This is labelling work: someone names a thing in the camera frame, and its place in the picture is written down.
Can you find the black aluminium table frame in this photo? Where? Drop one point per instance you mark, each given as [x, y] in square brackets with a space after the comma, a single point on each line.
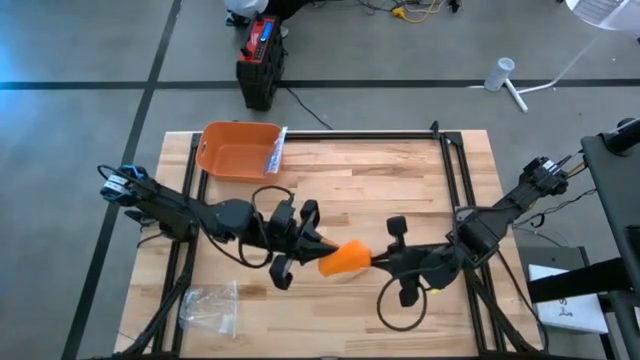
[350, 135]

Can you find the grey cabinet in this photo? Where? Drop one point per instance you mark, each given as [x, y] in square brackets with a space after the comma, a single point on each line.
[550, 257]

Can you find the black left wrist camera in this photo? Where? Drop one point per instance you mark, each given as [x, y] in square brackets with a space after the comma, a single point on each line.
[282, 217]

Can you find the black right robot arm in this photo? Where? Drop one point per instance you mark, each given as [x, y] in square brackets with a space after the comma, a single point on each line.
[500, 215]

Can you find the black red power station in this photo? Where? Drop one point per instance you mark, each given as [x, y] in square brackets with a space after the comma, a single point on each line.
[260, 75]

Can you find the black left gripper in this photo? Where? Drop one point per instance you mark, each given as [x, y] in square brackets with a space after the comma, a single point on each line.
[290, 245]

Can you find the white cardboard box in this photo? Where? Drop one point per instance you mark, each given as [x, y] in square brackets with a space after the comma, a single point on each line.
[575, 315]

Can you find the clear plastic bag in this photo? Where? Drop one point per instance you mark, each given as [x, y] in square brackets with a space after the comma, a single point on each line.
[279, 145]
[210, 307]

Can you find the orange elastic bandage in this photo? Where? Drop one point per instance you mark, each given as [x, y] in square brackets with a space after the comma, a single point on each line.
[345, 257]

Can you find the dark grey equipment stand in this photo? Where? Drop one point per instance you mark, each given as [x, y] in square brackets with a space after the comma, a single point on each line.
[615, 200]

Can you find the orange plastic basket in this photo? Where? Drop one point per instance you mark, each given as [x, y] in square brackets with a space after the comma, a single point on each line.
[235, 150]

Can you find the person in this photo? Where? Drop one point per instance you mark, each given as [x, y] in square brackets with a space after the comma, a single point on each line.
[245, 6]

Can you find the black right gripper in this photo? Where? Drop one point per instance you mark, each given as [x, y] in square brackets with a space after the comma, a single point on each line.
[420, 262]

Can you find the white floor stand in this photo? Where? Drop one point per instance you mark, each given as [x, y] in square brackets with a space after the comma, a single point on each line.
[515, 95]

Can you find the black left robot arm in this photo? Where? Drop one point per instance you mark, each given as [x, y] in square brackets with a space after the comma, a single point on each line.
[170, 205]

